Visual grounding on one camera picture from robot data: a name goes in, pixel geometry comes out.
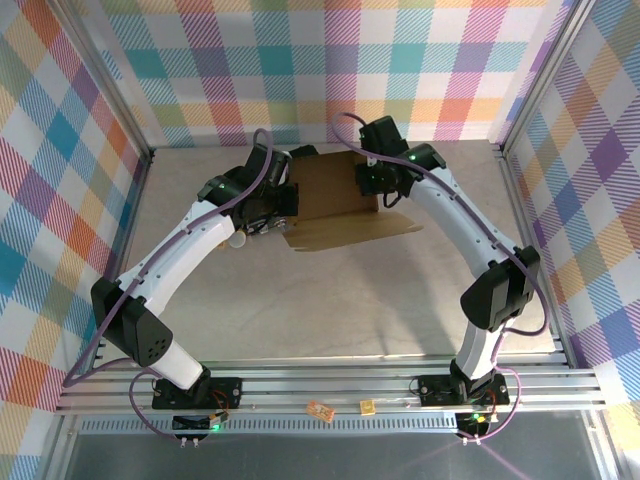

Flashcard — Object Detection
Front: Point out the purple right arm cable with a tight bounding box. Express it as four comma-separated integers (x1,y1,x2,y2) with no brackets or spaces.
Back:
332,112,549,444

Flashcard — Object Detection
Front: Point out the aluminium left upright post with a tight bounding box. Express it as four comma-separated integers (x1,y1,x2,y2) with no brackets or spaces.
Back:
47,0,157,164

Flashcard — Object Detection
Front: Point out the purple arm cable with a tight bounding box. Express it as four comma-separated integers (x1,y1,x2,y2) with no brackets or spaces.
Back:
332,112,549,444
62,128,276,444

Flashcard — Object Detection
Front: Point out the aluminium right side rail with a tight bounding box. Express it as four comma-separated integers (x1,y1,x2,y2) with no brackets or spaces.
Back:
489,142,574,369

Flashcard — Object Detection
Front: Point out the aluminium left side rail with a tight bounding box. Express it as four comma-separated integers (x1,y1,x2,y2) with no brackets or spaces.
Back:
87,149,156,374

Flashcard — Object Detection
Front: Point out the controller board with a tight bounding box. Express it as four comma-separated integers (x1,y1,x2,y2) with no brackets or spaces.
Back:
171,408,232,434
457,407,501,436

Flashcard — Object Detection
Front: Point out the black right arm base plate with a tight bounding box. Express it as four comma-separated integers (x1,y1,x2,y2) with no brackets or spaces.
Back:
417,373,511,407

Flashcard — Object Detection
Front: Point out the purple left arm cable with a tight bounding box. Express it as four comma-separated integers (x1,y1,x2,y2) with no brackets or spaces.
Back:
62,128,276,444

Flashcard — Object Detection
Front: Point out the right controller board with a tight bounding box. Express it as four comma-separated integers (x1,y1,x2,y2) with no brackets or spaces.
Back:
457,407,501,436

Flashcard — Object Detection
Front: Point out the orange printed card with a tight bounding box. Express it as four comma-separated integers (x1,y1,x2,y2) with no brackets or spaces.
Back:
305,399,336,422

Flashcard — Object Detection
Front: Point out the aluminium upright post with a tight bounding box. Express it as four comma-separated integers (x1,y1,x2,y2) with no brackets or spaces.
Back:
47,0,157,164
497,0,599,159

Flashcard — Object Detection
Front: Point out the brown cardboard box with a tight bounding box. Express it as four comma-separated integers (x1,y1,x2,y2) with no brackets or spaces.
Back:
282,152,425,254

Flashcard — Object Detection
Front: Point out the aluminium front rail beam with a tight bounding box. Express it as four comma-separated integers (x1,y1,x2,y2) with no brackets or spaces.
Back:
53,353,609,417

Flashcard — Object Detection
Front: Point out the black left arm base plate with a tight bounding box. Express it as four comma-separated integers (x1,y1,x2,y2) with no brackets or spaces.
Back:
151,377,244,410

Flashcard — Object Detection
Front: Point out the perforated metal cable tray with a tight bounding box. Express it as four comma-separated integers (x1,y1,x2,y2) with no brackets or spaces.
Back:
78,417,464,435

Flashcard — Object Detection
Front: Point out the aluminium frame leg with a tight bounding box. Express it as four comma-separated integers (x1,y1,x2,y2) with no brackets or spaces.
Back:
582,412,629,480
37,414,84,480

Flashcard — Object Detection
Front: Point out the aluminium rail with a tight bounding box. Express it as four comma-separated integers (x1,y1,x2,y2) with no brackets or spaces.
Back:
489,142,574,369
87,149,156,374

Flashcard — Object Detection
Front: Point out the left controller board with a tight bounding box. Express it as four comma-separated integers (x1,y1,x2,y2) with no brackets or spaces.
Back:
171,408,232,434

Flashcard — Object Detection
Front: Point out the aluminium right upright post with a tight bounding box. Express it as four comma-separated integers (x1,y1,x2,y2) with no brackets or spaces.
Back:
497,0,599,159

